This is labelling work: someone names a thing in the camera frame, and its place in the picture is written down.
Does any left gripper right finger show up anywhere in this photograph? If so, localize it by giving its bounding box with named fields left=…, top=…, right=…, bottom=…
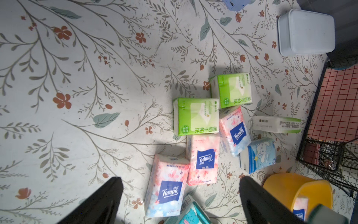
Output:
left=239, top=176, right=304, bottom=224

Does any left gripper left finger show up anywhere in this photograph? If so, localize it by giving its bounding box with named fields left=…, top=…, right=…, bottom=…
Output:
left=59, top=177, right=124, bottom=224

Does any light blue cartoon tissue pack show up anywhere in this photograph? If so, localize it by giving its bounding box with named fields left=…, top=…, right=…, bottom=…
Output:
left=239, top=137, right=277, bottom=174

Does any green white tissue pack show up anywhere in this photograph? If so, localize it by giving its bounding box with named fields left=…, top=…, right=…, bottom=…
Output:
left=252, top=116, right=301, bottom=133

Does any yellow plastic storage box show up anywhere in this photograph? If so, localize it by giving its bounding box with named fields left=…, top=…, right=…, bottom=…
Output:
left=263, top=173, right=333, bottom=220

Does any pink Tempo tissue pack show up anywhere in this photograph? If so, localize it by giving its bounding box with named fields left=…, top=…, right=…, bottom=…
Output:
left=144, top=154, right=190, bottom=218

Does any teal tissue pack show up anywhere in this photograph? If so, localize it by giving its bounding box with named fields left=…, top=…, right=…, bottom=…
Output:
left=164, top=194, right=212, bottom=224

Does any green tissue pack middle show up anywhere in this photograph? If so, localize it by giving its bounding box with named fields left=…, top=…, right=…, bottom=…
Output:
left=173, top=98, right=219, bottom=136

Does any red folder in organizer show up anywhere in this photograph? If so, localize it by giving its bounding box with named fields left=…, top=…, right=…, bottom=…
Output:
left=303, top=63, right=358, bottom=166

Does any floral table mat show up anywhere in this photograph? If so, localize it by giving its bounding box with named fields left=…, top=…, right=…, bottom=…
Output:
left=0, top=0, right=358, bottom=224

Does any green tissue pack upper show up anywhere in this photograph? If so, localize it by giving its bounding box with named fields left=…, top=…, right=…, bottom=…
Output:
left=209, top=73, right=252, bottom=109

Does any white rectangular plastic case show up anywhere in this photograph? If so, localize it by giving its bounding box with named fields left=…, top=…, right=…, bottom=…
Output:
left=277, top=9, right=336, bottom=57

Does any black wire desk organizer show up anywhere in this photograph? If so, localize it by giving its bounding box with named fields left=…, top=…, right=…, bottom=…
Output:
left=296, top=56, right=358, bottom=200

